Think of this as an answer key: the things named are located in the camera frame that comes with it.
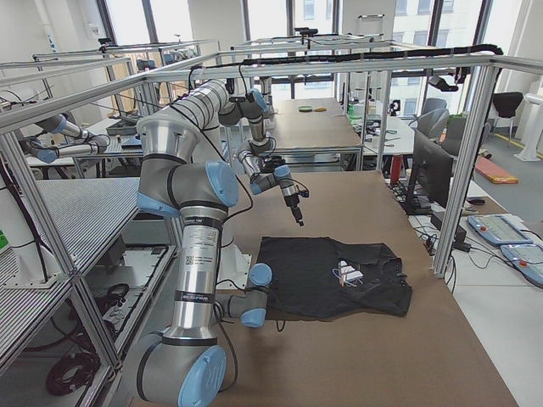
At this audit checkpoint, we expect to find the striped aluminium frame workbench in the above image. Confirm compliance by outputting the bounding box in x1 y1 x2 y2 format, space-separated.
0 176 179 374

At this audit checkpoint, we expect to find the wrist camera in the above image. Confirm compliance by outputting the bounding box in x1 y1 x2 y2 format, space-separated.
296 187 310 198

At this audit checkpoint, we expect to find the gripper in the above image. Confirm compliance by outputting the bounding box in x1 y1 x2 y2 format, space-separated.
286 196 304 226

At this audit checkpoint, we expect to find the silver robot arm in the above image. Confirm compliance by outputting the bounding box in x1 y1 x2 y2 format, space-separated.
220 89 308 226
123 80 272 406

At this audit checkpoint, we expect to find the black t-shirt with logo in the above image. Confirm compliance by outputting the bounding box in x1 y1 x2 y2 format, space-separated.
257 237 412 320

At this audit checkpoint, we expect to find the aluminium frame post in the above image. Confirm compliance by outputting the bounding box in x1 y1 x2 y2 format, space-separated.
433 65 500 278

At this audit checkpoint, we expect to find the black Huawei monitor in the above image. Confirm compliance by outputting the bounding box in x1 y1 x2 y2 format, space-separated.
405 130 453 215

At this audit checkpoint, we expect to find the teach pendant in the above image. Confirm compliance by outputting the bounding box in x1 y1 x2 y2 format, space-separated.
501 243 543 287
467 215 533 246

